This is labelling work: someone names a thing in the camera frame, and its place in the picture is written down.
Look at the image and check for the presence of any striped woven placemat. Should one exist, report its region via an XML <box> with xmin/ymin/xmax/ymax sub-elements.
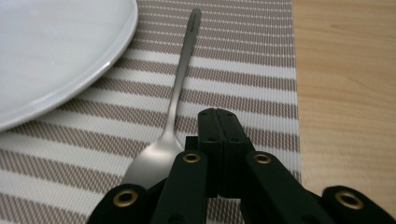
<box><xmin>0</xmin><ymin>0</ymin><xmax>303</xmax><ymax>224</ymax></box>

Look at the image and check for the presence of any white round plate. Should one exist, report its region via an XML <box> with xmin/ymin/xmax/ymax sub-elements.
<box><xmin>0</xmin><ymin>0</ymin><xmax>139</xmax><ymax>133</ymax></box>

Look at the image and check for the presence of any silver metal spoon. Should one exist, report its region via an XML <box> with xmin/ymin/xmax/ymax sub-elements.
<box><xmin>120</xmin><ymin>7</ymin><xmax>203</xmax><ymax>190</ymax></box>

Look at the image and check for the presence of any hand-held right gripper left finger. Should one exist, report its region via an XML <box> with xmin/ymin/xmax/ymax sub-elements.
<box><xmin>185</xmin><ymin>107</ymin><xmax>224</xmax><ymax>199</ymax></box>

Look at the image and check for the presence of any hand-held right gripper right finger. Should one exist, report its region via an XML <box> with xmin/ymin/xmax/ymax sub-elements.
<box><xmin>216</xmin><ymin>108</ymin><xmax>257</xmax><ymax>199</ymax></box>

